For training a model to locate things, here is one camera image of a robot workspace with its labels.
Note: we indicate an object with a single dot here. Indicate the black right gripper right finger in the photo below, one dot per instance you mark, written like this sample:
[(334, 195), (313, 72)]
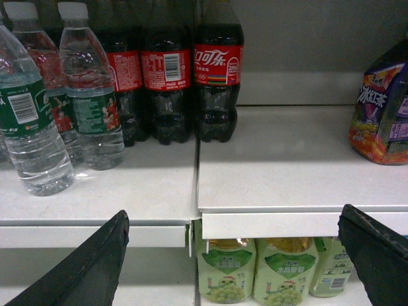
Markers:
[(379, 255)]

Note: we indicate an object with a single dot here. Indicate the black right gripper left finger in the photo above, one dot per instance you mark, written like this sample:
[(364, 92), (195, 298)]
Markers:
[(87, 276)]

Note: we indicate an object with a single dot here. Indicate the water bottle green label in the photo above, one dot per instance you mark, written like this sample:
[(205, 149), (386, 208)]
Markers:
[(90, 88), (34, 144)]

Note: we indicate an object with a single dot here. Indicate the white left shelf board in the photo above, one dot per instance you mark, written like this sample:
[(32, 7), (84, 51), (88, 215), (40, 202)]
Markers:
[(155, 185)]

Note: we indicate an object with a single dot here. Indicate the rear water bottle white cap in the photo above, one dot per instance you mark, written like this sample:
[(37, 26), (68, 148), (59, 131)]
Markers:
[(45, 54)]

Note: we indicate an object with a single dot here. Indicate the right green grape drink bottle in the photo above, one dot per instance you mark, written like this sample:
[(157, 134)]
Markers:
[(333, 268)]

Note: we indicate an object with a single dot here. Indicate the green grape drink bottle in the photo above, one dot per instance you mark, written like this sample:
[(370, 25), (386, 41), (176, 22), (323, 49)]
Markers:
[(226, 269), (284, 270), (333, 268)]

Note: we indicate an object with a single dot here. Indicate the middle green grape drink bottle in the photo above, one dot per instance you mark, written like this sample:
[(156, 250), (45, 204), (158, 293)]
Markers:
[(284, 270)]

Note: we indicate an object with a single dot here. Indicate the purple iced tea pack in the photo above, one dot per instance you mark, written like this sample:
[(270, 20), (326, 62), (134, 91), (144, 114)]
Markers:
[(378, 129)]

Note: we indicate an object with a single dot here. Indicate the left green grape drink bottle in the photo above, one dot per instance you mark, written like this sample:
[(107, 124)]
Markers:
[(226, 269)]

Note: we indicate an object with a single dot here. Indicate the middle cola bottle barcode label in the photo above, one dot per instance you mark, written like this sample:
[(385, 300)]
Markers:
[(166, 62)]

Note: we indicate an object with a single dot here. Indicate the left cola bottle red label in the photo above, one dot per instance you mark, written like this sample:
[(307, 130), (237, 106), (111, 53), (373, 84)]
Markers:
[(118, 30)]

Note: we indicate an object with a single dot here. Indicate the cola bottle red label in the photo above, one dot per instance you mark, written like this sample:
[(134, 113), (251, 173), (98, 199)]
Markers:
[(218, 53), (118, 30)]

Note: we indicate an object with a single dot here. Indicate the right cola bottle red label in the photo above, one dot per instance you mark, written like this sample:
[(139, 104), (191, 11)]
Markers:
[(218, 53)]

